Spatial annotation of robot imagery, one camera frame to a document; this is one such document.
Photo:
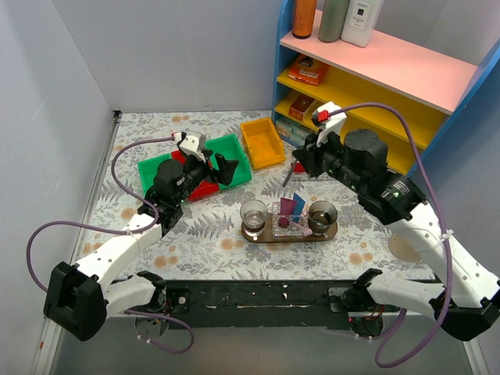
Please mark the blue toothpaste tube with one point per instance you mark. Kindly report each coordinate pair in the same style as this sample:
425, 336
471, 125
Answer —
299, 205

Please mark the grey toothbrush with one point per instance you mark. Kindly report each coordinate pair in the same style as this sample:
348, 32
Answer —
289, 173

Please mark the red plastic bin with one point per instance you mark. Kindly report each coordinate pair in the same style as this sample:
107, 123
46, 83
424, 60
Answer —
204, 189

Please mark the blue yellow pink shelf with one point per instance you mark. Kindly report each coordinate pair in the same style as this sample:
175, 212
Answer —
429, 89

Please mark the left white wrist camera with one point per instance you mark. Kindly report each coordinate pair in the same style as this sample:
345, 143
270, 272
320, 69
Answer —
191, 144

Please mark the white bottle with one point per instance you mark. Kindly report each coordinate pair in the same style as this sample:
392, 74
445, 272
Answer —
360, 20

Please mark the green bin with cups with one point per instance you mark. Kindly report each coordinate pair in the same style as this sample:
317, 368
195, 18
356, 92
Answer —
230, 147

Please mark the yellow plastic bin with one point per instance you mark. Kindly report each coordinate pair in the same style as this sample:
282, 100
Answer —
263, 144

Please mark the floral patterned table mat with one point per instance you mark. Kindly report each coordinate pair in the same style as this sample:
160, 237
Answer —
207, 243

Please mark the green translucent cup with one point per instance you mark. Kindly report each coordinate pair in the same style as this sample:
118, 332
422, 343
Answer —
322, 215

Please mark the brown oval wooden tray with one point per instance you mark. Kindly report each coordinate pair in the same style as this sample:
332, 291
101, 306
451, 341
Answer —
266, 235

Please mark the green bin with toothbrushes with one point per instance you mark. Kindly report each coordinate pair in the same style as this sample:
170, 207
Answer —
148, 169

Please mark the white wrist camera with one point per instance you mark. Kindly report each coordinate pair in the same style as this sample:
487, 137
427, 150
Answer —
191, 144
329, 119

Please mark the clear glass cup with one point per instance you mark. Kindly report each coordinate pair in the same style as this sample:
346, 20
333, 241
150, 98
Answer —
253, 215

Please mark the red silver toothpaste box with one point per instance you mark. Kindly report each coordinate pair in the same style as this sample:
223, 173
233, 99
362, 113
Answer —
298, 168

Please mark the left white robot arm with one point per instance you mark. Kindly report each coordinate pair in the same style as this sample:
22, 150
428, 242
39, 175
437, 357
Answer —
113, 258

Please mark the grey bottle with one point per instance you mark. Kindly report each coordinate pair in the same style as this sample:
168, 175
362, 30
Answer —
332, 20

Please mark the pink capped toothbrush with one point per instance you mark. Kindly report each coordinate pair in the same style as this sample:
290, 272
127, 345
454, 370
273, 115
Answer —
305, 231

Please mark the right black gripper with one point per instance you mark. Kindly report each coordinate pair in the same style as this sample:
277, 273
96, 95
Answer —
307, 158

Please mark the brown tape roll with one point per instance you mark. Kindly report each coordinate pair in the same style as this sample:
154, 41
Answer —
401, 250

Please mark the orange box upper shelf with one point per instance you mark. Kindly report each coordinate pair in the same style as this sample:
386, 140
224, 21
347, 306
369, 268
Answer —
308, 70

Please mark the red white box middle shelf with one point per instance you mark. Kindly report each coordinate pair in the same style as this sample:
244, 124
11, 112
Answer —
301, 107

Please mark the teal sponge pack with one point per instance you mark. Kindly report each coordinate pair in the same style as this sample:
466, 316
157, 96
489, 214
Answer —
284, 127
299, 134

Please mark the orange bottle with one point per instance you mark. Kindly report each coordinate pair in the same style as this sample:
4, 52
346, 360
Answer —
304, 14

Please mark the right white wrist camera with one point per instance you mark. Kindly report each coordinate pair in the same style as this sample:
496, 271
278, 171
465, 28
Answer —
329, 119

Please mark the clear textured acrylic holder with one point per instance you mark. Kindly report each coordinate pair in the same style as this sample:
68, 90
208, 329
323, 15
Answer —
290, 231

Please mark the pink toothpaste tube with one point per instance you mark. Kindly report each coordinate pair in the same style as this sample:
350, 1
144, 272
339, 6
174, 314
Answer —
287, 207

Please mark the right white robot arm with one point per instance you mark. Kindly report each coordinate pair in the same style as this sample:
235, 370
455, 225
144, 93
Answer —
466, 289

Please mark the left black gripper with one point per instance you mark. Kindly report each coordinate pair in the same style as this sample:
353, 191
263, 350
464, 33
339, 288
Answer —
211, 166

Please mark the black aluminium base frame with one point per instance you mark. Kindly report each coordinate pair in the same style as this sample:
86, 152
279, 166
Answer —
250, 303

